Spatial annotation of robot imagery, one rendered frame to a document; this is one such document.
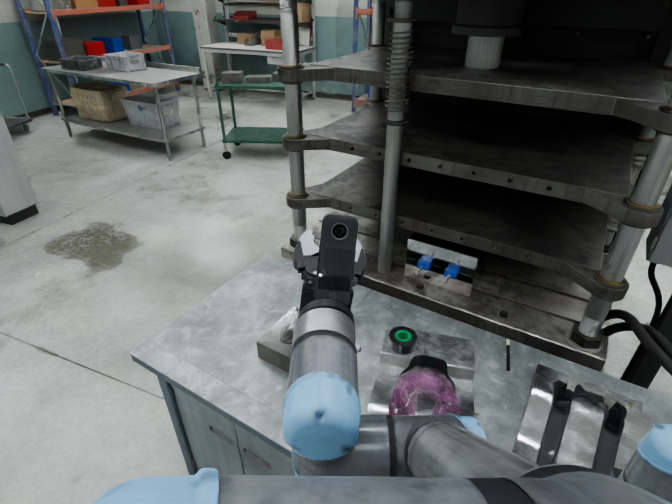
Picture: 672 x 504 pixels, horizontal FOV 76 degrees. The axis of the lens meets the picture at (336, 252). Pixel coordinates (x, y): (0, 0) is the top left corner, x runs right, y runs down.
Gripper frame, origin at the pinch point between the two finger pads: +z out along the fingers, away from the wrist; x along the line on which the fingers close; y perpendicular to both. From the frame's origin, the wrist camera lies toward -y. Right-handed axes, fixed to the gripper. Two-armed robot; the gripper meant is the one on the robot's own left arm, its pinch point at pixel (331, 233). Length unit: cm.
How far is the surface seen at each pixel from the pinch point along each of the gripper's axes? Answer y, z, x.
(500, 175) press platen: 11, 69, 54
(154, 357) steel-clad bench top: 73, 35, -47
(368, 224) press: 64, 125, 24
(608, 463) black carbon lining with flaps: 48, -4, 69
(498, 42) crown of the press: -24, 101, 52
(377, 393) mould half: 54, 15, 19
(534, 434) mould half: 50, 3, 55
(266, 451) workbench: 89, 17, -9
